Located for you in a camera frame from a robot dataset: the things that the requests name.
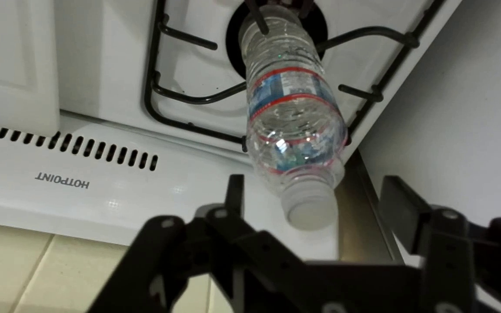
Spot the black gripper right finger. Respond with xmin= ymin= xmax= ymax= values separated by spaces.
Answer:
xmin=379 ymin=175 xmax=442 ymax=255

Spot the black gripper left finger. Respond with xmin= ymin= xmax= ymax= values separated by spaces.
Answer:
xmin=225 ymin=173 xmax=245 ymax=217

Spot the clear plastic water bottle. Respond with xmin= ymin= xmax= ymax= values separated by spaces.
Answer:
xmin=238 ymin=3 xmax=348 ymax=231

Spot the white gas stove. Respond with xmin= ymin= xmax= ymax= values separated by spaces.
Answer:
xmin=0 ymin=0 xmax=465 ymax=262

